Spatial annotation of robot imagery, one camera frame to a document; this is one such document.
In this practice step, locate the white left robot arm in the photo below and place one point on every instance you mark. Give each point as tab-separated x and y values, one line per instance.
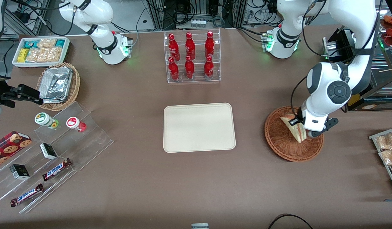
316	105

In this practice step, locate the white power strip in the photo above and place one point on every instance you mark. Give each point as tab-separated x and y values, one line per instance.
198	23

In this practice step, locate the red lid snack cup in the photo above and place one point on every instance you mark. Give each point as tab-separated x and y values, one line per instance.
72	122

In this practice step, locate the silver foil container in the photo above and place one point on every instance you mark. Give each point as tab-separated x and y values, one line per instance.
56	84

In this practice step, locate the clear acrylic stepped stand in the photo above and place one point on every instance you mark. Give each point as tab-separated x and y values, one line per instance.
94	140

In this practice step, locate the large clear cracker bag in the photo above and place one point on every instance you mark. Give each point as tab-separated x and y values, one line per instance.
43	54

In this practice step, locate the black food warmer cabinet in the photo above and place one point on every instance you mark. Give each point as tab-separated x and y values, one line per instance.
343	47

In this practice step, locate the tan wicker basket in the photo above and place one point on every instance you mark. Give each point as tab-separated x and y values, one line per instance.
76	86

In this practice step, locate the yellow snack packet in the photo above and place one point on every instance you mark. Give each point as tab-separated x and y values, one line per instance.
23	55

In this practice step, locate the clear acrylic bottle rack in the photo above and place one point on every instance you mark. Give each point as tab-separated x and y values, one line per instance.
198	41

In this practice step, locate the red cookie box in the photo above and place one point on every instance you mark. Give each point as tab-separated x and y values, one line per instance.
8	148

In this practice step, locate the red cola bottle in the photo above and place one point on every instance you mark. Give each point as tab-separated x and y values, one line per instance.
189	68
209	46
190	47
173	70
174	49
209	68

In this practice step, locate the clear bag of pastries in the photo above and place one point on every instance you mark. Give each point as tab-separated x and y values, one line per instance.
389	157
386	141

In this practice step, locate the grey box at table edge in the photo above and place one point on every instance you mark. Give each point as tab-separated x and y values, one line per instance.
199	226

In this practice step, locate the teal snack packet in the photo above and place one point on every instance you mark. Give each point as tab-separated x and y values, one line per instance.
30	44
60	43

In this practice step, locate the wooden skewer stick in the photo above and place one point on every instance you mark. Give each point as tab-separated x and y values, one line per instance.
389	69

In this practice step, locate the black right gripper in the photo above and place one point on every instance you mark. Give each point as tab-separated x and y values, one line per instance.
12	93

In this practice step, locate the metal equipment frame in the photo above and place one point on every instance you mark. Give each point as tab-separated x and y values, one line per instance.
158	16

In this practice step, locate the triangle sandwich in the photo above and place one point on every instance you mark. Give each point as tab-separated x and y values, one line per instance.
297	134

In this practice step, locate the small clear cracker bag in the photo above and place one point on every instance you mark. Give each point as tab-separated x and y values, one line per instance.
46	43

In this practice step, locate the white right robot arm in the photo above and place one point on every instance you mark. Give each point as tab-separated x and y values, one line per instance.
100	12

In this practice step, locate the Snickers chocolate bar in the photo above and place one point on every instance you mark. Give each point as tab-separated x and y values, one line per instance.
27	195
56	169

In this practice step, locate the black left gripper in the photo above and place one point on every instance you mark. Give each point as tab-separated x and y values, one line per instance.
299	116

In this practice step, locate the beige plastic tray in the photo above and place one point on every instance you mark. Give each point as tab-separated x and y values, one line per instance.
183	133

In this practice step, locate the white rectangular snack bin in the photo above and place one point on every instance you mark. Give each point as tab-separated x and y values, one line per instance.
40	65

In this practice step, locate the green lid snack cup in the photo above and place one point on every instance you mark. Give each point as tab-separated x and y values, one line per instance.
42	118

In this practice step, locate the small black box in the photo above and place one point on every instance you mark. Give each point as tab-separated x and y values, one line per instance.
19	171
48	151

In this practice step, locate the brown round wicker basket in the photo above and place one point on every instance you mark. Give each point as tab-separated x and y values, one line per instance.
285	146

